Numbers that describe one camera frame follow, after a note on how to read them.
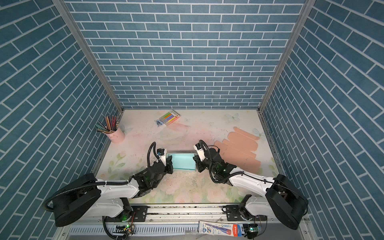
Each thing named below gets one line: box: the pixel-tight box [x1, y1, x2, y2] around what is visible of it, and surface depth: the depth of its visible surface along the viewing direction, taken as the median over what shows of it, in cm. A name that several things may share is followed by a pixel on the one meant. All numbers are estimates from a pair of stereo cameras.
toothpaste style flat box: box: [198, 221, 243, 237], surface depth 71 cm
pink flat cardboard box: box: [214, 127, 261, 173], surface depth 105 cm
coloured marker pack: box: [159, 109, 182, 127], surface depth 117 cm
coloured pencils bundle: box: [94, 115, 119, 134], surface depth 98 cm
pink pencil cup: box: [106, 127, 126, 144], surface depth 98 cm
